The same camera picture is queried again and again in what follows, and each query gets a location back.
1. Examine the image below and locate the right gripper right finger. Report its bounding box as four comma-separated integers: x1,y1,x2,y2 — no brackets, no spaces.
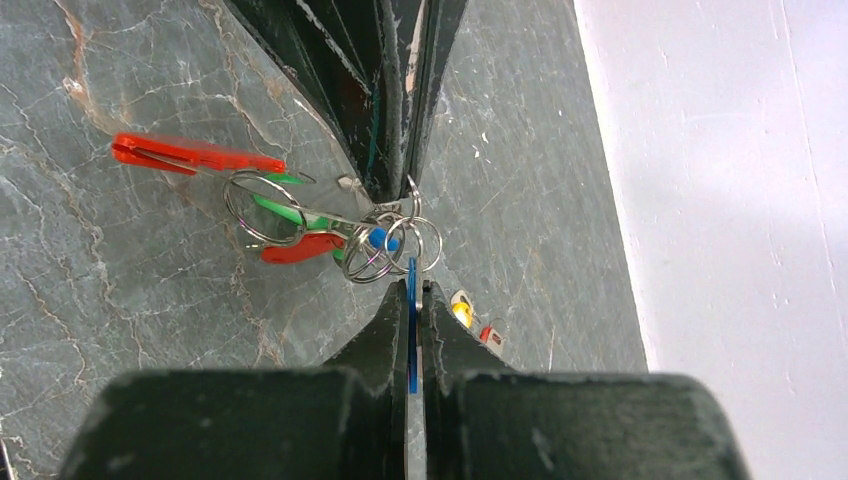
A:
421,281,749,479

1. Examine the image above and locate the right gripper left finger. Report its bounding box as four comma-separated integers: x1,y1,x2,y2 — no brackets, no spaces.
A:
60,281,408,479

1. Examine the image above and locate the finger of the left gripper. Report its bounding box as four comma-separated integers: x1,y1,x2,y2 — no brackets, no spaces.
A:
226,1,405,203
394,0,467,193

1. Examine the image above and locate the red key tag with ring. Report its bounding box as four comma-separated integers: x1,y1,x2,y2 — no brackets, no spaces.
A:
479,319,505,357

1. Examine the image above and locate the blue key tag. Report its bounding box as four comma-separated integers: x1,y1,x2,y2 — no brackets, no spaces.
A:
384,215,444,395
367,227,400,252

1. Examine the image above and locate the steel key holder red handle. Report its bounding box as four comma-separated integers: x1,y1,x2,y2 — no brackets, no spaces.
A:
109,131,425,286

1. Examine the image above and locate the yellow key tag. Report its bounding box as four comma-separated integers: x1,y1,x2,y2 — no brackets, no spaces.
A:
450,290,474,329

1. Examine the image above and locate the green key tag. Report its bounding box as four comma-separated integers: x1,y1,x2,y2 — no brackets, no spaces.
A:
253,173,330,230

